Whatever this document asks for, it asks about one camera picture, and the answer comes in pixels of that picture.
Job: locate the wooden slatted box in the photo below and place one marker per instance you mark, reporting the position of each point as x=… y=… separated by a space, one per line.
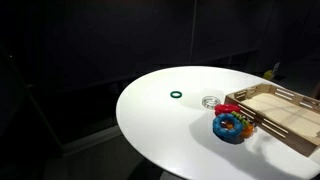
x=283 y=116

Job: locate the yellow background object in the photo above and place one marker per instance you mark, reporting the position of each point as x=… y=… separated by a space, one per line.
x=268 y=74

